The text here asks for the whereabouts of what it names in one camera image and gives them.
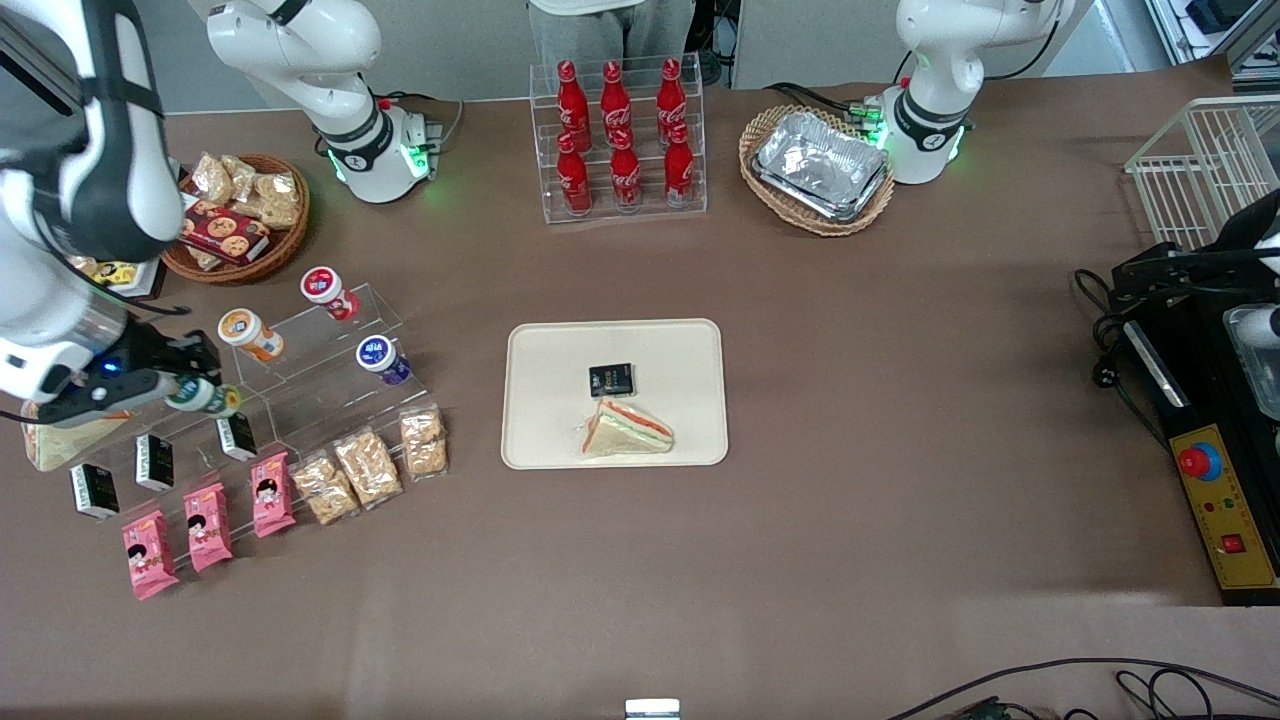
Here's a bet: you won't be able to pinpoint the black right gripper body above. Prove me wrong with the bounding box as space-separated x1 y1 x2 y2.
125 322 221 376

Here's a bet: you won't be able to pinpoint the green gum bottle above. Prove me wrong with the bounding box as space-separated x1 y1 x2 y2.
165 378 243 417

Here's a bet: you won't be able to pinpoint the orange gum bottle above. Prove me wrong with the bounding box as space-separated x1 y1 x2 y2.
217 308 286 363

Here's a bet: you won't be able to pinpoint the red gum bottle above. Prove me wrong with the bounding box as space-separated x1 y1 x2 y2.
300 265 361 323

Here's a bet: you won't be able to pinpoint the purple gum bottle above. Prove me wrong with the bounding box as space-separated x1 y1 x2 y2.
356 335 413 387

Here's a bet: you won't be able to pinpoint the cream plastic tray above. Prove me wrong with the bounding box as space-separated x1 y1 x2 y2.
500 318 729 471

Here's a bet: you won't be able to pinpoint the small black white pack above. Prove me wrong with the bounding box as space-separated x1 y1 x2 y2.
215 410 259 463
135 433 176 493
69 463 121 522

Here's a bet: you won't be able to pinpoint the clear acrylic step stand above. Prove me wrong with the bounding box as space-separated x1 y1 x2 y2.
60 283 433 561

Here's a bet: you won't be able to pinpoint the red cookie box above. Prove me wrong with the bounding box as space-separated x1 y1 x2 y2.
180 200 271 266

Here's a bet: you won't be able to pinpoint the wrapped triangle sandwich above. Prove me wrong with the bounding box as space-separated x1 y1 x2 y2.
575 398 676 459
20 400 131 473

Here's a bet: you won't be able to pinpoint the round wicker basket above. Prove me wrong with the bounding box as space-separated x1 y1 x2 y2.
160 153 311 286

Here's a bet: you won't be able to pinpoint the pink cartoon snack pack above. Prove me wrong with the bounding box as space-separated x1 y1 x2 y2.
250 450 298 539
121 510 181 601
183 482 234 573

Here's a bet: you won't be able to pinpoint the black control box yellow panel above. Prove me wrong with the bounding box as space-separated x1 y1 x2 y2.
1112 280 1280 608

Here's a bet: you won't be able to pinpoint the puffed rice bar pack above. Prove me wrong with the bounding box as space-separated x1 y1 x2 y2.
291 450 361 527
333 428 405 511
398 405 450 481

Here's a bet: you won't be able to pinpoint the clear cracker snack bag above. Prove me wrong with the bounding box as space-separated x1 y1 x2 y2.
192 152 236 206
245 170 303 229
222 155 263 203

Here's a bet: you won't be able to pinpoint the stacked foil trays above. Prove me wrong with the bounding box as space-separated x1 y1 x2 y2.
752 110 891 223

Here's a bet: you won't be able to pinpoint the clear acrylic bottle rack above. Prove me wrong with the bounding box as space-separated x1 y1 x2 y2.
528 55 709 225

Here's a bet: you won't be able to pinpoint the red cola bottle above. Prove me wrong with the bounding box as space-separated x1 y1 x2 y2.
556 132 593 217
664 122 696 208
655 57 689 141
556 60 591 151
609 128 643 211
600 60 633 146

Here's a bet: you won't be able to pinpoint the oval wicker basket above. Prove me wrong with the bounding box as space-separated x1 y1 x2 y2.
739 105 897 238

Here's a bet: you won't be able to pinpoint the black office chair base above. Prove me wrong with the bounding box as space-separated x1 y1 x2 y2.
690 0 741 86

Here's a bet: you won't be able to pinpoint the person in grey trousers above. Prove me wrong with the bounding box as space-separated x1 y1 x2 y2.
527 0 696 76

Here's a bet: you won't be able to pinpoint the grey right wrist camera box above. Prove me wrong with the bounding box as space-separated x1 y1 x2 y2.
40 372 169 426

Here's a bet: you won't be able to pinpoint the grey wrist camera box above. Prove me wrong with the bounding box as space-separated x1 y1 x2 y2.
40 372 169 426
1228 305 1280 349

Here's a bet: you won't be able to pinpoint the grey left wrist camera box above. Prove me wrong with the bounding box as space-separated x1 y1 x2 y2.
1228 305 1280 349

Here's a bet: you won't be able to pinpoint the black power cable with plug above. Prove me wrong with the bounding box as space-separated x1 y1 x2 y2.
1073 268 1136 391

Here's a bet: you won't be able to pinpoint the white wire basket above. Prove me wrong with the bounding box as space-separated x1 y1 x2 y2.
1125 95 1280 251

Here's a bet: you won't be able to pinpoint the grey metal equipment frame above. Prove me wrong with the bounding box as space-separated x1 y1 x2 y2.
1145 0 1280 81

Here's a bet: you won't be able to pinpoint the grey arm base cable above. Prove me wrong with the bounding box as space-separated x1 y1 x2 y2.
385 92 466 151

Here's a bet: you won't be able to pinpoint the long black cable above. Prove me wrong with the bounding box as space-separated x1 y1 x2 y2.
885 657 1280 720

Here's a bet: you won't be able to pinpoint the black arm base cable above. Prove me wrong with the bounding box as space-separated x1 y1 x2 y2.
765 82 881 121

